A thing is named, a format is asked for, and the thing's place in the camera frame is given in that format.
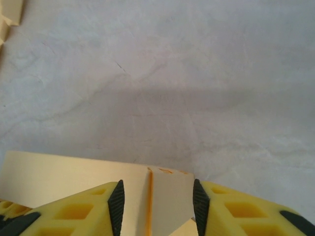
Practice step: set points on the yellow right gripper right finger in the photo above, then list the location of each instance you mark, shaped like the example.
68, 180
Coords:
246, 216

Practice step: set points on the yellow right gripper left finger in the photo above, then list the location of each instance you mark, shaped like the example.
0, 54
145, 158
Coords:
73, 214

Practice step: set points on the yellow paper box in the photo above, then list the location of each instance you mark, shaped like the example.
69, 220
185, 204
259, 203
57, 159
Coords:
61, 177
12, 12

